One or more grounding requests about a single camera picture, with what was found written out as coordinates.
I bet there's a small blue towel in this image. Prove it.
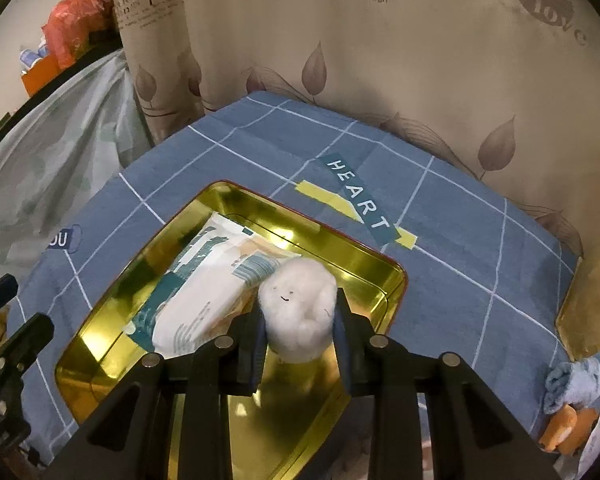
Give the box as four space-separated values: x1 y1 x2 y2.
545 357 600 416

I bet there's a red plastic bag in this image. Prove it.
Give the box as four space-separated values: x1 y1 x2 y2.
42 0 113 71

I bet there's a white fluffy plush ball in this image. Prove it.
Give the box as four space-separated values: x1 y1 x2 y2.
257 258 338 363

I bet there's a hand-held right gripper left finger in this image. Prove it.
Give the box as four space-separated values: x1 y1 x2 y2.
45 305 268 480

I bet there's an orange box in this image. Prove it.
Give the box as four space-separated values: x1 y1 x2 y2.
21 55 61 96

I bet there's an orange toy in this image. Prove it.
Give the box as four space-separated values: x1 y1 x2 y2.
537 402 600 456

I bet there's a white teal wipes packet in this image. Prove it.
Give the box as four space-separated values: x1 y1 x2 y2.
125 211 293 356

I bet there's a gold metal tin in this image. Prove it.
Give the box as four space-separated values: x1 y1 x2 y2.
54 180 408 480

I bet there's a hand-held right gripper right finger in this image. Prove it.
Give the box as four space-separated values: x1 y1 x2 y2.
332 287 561 480

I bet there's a brown paper bag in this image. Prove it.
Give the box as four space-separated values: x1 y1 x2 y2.
555 240 600 363

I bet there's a beige leaf print curtain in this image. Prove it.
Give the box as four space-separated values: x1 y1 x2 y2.
102 0 600 261

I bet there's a pale green cloth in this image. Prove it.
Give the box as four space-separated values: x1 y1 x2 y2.
0 50 153 266

